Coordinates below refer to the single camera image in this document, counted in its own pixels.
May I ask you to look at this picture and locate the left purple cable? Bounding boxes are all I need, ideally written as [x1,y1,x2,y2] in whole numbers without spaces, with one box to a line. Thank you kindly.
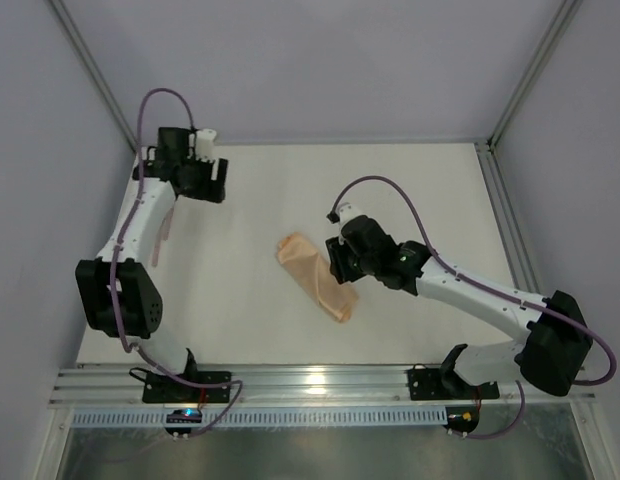
[109,88,244,451]

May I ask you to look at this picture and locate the purple cable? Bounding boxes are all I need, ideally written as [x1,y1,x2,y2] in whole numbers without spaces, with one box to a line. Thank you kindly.
[332,175,619,441]
[109,88,244,451]

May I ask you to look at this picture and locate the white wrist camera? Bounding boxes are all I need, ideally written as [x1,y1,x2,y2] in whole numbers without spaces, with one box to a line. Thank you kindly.
[188,128,218,162]
[326,202,362,232]

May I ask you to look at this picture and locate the peach satin cloth napkin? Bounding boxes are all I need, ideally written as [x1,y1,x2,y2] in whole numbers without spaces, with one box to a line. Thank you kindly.
[276,232,359,323]

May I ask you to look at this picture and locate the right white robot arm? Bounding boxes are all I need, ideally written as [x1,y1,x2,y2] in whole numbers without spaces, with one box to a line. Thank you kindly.
[326,207,592,398]

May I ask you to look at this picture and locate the right aluminium frame post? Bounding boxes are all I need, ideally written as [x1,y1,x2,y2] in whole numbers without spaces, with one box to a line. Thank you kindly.
[487,0,583,150]

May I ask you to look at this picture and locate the left controller board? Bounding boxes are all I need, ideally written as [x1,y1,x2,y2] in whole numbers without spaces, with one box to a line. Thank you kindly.
[164,408,202,439]

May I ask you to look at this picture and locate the aluminium frame post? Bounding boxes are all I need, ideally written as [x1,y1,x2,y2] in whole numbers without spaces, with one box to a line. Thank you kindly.
[44,0,136,150]
[487,0,583,150]

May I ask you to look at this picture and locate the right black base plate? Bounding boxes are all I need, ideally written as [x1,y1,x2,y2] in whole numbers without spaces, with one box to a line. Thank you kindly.
[405,365,500,401]

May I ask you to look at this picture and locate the pink handled table knife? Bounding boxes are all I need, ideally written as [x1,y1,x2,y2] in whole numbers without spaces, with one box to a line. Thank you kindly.
[150,222,165,268]

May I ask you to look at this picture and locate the right side aluminium rail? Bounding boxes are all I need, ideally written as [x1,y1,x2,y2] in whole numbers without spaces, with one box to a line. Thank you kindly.
[474,140,553,294]

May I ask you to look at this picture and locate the slotted cable duct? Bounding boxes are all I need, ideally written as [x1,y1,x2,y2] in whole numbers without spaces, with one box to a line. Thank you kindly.
[70,405,445,429]

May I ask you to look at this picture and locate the front aluminium rail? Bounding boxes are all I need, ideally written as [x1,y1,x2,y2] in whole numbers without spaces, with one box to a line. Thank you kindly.
[48,362,597,409]

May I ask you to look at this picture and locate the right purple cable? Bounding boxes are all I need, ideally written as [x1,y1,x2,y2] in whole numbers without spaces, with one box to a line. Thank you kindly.
[332,175,619,441]

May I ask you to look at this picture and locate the controller board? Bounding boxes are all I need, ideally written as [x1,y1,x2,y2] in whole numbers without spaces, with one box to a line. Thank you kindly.
[444,403,480,436]
[164,408,202,439]

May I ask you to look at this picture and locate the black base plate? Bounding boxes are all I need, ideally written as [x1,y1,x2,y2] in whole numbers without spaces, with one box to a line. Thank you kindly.
[405,365,500,401]
[142,371,232,404]

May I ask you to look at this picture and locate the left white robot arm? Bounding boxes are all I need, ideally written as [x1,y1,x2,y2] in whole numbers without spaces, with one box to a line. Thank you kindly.
[75,127,230,403]

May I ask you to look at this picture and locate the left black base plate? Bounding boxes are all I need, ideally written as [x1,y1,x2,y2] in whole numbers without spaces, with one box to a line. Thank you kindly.
[142,371,232,404]

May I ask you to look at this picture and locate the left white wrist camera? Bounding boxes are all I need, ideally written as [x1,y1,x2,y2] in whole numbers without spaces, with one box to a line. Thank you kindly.
[188,128,218,162]

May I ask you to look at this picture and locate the right controller board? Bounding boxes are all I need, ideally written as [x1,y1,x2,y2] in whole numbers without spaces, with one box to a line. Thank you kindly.
[444,403,480,436]

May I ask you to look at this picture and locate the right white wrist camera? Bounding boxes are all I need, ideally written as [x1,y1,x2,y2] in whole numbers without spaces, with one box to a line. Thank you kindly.
[326,202,362,232]

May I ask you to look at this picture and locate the aluminium rail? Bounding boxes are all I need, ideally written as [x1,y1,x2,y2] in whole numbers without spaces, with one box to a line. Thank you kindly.
[474,140,553,294]
[48,362,597,409]

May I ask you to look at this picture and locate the left aluminium frame post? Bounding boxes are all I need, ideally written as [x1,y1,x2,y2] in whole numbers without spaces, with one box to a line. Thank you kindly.
[44,0,136,150]

